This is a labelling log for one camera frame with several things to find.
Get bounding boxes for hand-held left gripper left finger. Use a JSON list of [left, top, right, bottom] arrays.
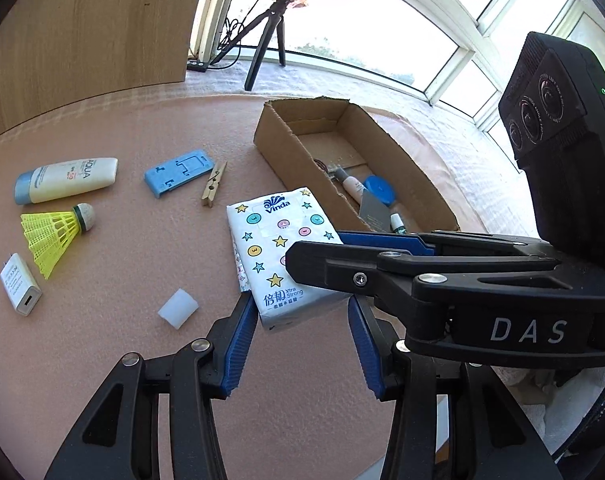
[[45, 292, 260, 480]]

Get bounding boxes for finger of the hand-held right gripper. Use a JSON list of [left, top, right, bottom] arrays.
[[339, 231, 553, 257], [286, 241, 571, 311]]

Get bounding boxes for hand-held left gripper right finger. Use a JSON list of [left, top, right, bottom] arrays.
[[347, 296, 563, 480]]

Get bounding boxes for grey card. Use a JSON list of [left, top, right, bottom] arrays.
[[357, 192, 394, 233]]

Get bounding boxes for blue round lid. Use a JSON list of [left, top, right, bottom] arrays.
[[361, 175, 397, 208]]

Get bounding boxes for small white bottle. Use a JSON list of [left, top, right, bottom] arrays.
[[333, 167, 367, 205]]

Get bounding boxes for star-printed tissue pack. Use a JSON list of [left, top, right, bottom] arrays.
[[226, 186, 353, 332]]

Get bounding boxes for cardboard box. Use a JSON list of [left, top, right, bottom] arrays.
[[254, 97, 461, 235]]

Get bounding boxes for wooden clothespin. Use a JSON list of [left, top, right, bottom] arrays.
[[201, 161, 228, 208]]

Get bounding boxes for blue plastic phone stand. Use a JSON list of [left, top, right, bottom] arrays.
[[144, 149, 216, 201]]

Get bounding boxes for yellow shuttlecock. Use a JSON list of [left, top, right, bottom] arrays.
[[21, 203, 96, 281]]

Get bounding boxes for translucent white cap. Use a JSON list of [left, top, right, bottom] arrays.
[[157, 287, 200, 331]]

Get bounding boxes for white checked cloth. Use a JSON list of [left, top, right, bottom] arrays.
[[185, 52, 548, 241]]

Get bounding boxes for white sunscreen tube blue cap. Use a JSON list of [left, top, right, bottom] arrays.
[[14, 157, 119, 206]]

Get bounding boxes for light oak wooden board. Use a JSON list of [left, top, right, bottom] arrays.
[[0, 0, 213, 133]]

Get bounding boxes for white USB wall charger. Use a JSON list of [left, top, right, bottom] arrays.
[[0, 253, 42, 317]]

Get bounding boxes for black ring light cable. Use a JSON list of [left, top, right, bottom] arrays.
[[187, 0, 278, 72]]

